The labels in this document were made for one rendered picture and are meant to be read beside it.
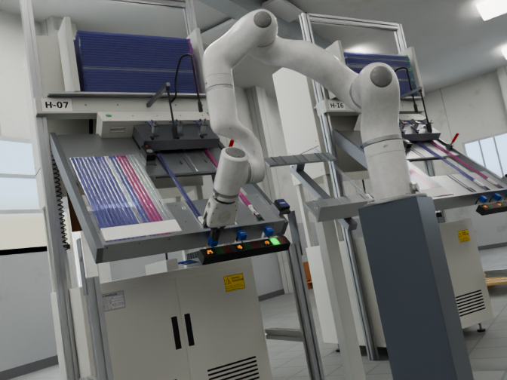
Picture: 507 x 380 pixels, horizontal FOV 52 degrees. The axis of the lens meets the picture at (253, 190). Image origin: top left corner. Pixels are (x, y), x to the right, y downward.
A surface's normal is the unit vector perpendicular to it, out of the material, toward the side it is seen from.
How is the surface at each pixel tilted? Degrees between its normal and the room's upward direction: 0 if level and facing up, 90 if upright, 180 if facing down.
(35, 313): 90
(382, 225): 90
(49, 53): 90
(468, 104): 90
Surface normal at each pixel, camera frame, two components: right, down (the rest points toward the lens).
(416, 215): -0.55, -0.02
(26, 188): 0.82, -0.22
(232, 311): 0.49, -0.21
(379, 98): 0.00, 0.50
